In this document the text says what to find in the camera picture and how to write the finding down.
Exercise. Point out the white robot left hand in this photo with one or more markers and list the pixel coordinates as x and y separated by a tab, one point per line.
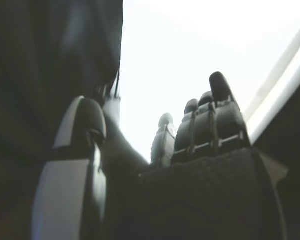
202	195

